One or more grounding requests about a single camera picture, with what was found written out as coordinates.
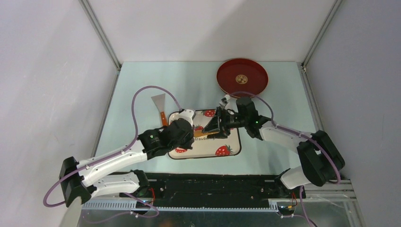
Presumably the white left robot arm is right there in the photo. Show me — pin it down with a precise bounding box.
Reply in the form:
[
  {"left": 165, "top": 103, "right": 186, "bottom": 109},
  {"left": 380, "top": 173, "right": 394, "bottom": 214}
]
[{"left": 59, "top": 117, "right": 194, "bottom": 207}]

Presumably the white strawberry print tray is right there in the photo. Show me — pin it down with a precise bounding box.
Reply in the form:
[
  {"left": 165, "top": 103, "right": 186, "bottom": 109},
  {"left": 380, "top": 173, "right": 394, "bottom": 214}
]
[{"left": 168, "top": 109, "right": 241, "bottom": 160}]

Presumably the steel scraper orange handle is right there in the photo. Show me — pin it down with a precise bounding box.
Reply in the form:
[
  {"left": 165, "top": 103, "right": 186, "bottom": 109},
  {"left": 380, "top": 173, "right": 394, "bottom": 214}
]
[{"left": 151, "top": 94, "right": 168, "bottom": 126}]

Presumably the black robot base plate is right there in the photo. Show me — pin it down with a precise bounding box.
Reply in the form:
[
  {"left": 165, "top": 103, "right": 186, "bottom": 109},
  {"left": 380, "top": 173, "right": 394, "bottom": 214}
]
[{"left": 132, "top": 179, "right": 293, "bottom": 208}]

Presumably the aluminium corner post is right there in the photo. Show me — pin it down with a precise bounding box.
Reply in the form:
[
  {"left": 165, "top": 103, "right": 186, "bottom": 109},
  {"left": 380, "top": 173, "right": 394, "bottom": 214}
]
[
  {"left": 79, "top": 0, "right": 122, "bottom": 71},
  {"left": 301, "top": 0, "right": 343, "bottom": 68}
]

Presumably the grey slotted cable duct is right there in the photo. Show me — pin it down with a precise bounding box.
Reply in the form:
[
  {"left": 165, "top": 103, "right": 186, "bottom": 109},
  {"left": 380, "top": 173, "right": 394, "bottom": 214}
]
[{"left": 82, "top": 200, "right": 279, "bottom": 212}]

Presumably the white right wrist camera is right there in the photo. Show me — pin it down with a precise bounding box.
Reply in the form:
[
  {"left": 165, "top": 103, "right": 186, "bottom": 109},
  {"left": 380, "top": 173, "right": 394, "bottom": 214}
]
[{"left": 219, "top": 95, "right": 231, "bottom": 109}]

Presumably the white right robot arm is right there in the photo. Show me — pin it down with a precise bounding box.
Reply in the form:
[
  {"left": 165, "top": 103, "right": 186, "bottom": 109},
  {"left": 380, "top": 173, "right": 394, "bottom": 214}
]
[{"left": 202, "top": 95, "right": 345, "bottom": 198}]

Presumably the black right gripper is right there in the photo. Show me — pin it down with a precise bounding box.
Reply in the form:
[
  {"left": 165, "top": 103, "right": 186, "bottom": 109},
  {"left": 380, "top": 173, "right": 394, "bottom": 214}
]
[{"left": 201, "top": 106, "right": 247, "bottom": 139}]

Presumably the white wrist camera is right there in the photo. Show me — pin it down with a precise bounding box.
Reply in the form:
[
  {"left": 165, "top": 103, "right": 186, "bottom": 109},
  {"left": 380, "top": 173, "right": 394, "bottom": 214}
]
[
  {"left": 219, "top": 95, "right": 231, "bottom": 109},
  {"left": 171, "top": 109, "right": 196, "bottom": 125}
]

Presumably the right aluminium corner post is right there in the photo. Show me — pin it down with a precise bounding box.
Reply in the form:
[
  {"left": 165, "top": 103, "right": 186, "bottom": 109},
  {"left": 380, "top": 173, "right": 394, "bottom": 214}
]
[{"left": 301, "top": 0, "right": 343, "bottom": 68}]

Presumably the left aluminium corner post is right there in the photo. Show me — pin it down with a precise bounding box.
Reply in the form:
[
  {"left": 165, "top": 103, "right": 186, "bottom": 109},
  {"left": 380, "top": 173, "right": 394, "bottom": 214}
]
[{"left": 79, "top": 0, "right": 122, "bottom": 71}]

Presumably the round dark red tray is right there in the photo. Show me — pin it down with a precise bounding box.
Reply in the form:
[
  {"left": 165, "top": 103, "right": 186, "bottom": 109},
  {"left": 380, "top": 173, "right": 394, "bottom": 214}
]
[{"left": 216, "top": 58, "right": 269, "bottom": 97}]

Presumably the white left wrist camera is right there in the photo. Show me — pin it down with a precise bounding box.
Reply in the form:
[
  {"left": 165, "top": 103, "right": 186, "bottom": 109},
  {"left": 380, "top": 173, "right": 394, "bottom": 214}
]
[{"left": 171, "top": 109, "right": 196, "bottom": 125}]

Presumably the aluminium frame rail front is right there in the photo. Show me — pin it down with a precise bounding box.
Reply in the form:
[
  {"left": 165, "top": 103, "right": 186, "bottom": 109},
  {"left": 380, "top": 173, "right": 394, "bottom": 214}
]
[{"left": 61, "top": 180, "right": 365, "bottom": 227}]

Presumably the wooden dough roller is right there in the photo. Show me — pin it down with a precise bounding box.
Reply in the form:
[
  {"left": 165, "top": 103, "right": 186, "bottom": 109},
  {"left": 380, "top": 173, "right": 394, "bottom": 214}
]
[{"left": 193, "top": 130, "right": 218, "bottom": 138}]

